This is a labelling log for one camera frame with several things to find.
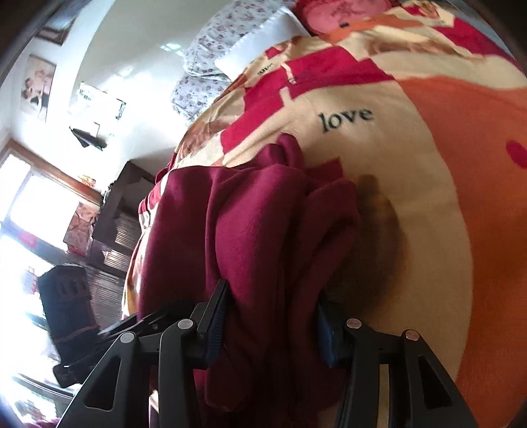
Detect red patterned box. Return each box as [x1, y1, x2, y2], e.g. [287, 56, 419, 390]
[62, 201, 102, 256]

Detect dark wooden cabinet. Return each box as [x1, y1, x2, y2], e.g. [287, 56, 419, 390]
[88, 160, 166, 284]

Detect floral grey pillows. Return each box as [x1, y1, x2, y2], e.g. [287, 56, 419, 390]
[170, 0, 299, 123]

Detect dark red fleece sweater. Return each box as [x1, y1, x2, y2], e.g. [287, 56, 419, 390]
[134, 134, 364, 428]

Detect wall poster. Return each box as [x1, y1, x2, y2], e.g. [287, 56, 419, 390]
[20, 54, 57, 122]

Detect wooden window frame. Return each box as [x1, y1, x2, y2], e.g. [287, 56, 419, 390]
[0, 138, 103, 231]

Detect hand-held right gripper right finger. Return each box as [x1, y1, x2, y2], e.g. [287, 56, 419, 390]
[317, 292, 479, 428]

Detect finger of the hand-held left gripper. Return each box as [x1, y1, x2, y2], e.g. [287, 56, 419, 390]
[98, 313, 143, 340]
[138, 302, 197, 330]

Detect dark picture frame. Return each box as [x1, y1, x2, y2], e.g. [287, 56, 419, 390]
[33, 0, 81, 47]

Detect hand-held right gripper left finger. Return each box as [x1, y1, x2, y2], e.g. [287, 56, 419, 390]
[62, 280, 230, 428]

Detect red orange printed blanket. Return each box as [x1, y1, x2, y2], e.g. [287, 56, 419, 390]
[121, 0, 527, 428]

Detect white wall calendar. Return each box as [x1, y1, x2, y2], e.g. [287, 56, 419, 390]
[67, 81, 126, 121]

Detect dark cloth on wall hook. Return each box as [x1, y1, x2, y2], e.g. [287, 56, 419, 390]
[70, 127, 108, 149]

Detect red heart cushion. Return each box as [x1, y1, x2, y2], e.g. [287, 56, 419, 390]
[293, 0, 403, 36]

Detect white pillow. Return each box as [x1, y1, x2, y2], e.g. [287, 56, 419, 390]
[214, 6, 314, 77]

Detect brown slatted panel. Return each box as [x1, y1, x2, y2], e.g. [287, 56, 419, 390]
[88, 243, 138, 324]

